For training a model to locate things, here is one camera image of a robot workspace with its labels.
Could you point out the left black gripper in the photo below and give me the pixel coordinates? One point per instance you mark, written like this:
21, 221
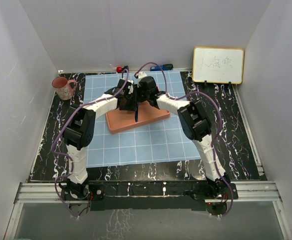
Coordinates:
133, 106

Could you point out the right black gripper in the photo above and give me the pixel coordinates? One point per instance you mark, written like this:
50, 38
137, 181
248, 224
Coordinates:
137, 88

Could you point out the blue patterned knife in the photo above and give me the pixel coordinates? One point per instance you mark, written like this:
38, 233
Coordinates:
136, 112

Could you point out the orange plastic tray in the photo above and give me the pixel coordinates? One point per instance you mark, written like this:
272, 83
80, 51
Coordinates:
122, 120

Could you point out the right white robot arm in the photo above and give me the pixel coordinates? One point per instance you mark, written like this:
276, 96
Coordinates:
195, 124

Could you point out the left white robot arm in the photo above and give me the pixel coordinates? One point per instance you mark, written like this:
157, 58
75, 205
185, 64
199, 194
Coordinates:
79, 132

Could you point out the blue marker pen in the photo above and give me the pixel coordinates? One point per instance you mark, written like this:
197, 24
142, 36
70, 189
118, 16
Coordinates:
164, 67

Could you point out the red capped marker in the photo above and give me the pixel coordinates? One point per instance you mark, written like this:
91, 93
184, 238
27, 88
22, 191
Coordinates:
121, 69

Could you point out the pink floral mug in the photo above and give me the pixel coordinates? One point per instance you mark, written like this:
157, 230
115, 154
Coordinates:
64, 87

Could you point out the small framed whiteboard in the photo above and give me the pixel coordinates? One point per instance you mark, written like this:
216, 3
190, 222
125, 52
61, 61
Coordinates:
218, 65

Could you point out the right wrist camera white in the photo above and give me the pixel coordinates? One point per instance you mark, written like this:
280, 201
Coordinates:
140, 75

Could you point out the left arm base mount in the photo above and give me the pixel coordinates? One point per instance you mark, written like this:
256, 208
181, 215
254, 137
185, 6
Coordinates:
71, 191

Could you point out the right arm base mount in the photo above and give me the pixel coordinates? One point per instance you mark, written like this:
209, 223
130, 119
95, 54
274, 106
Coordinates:
210, 193

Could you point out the aluminium frame rail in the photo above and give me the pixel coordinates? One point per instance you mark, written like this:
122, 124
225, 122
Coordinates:
242, 191

